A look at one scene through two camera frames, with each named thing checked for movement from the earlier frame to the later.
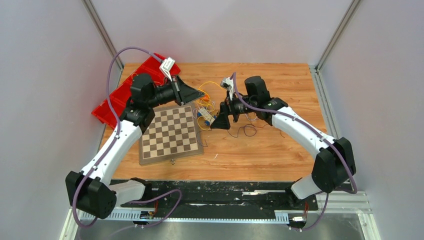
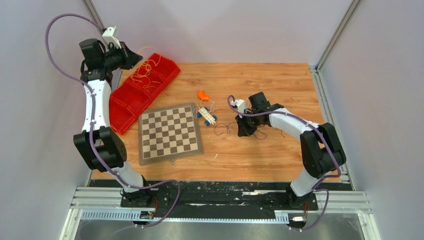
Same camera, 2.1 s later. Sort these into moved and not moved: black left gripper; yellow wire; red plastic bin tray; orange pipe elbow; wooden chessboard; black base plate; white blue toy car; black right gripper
Moved: black right gripper; yellow wire; black left gripper
Not moved: white blue toy car; wooden chessboard; black base plate; orange pipe elbow; red plastic bin tray
